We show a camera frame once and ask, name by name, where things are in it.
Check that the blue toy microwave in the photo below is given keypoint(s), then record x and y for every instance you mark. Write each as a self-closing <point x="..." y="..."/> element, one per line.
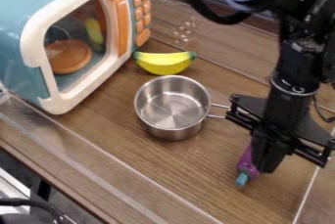
<point x="113" y="26"/>

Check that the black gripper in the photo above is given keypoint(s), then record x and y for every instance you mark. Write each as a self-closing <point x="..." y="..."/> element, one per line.
<point x="283" y="130"/>

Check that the silver pot with handle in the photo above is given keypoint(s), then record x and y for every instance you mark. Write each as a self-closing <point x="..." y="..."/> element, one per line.
<point x="173" y="104"/>

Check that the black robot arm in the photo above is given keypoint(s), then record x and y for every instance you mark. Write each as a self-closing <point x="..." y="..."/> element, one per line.
<point x="306" y="63"/>

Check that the orange microwave turntable plate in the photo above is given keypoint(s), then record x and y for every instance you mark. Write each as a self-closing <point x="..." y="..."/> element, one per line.
<point x="69" y="55"/>

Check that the purple toy eggplant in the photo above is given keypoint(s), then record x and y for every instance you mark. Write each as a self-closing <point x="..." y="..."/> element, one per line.
<point x="247" y="170"/>

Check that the yellow toy banana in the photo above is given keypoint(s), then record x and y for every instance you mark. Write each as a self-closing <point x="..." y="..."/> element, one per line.
<point x="165" y="63"/>

